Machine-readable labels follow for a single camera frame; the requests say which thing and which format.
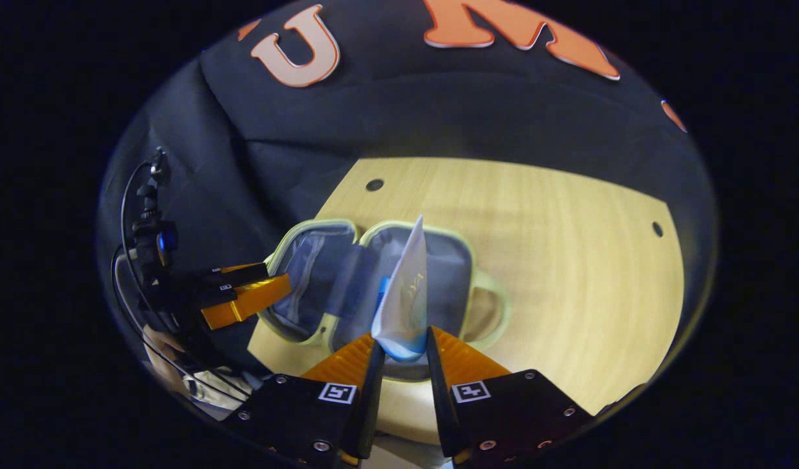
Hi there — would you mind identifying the white and blue tube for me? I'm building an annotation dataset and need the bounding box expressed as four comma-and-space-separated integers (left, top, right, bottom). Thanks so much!
371, 215, 430, 362

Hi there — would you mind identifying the pale yellow suitcase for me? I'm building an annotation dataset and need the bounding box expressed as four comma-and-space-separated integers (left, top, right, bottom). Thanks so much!
256, 220, 508, 384

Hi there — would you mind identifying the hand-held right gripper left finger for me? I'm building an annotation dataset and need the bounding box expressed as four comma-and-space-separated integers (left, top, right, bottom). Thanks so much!
227, 332, 386, 468

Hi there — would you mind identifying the person's light garment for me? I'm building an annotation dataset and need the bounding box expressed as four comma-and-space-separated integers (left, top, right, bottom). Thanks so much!
181, 367, 255, 405

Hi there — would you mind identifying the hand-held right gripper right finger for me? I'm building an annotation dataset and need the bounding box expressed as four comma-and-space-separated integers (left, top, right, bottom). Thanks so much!
426, 326, 596, 466

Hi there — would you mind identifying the black cable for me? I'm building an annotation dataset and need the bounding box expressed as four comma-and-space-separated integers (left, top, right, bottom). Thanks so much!
111, 160, 250, 398

